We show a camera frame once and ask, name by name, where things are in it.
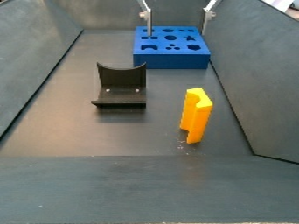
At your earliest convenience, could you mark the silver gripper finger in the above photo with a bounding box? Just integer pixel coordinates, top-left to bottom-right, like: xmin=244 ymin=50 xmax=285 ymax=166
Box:
xmin=136 ymin=0 xmax=152 ymax=36
xmin=200 ymin=0 xmax=222 ymax=35

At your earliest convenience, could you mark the yellow arch block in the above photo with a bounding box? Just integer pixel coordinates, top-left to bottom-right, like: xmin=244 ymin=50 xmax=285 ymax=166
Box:
xmin=180 ymin=87 xmax=212 ymax=144

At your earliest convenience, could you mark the blue foam shape board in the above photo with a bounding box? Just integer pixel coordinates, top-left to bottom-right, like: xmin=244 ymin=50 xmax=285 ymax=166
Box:
xmin=134 ymin=26 xmax=211 ymax=69

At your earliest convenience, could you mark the black curved stand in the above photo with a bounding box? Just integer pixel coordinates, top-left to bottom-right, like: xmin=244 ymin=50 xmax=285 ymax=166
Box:
xmin=91 ymin=64 xmax=147 ymax=108

